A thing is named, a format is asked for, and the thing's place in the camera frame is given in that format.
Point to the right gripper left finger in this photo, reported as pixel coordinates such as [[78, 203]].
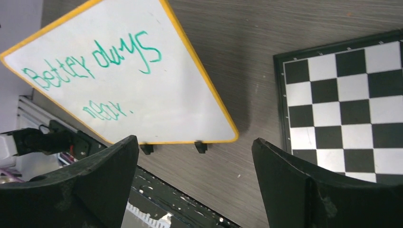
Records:
[[90, 193]]

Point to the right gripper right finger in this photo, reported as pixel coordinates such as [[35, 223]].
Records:
[[298, 194]]

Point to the yellow framed whiteboard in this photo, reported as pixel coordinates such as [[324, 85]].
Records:
[[125, 67]]

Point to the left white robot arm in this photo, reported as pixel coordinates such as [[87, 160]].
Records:
[[29, 140]]

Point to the black white checkerboard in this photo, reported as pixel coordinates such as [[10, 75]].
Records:
[[341, 106]]

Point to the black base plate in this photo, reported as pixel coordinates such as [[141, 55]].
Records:
[[150, 198]]

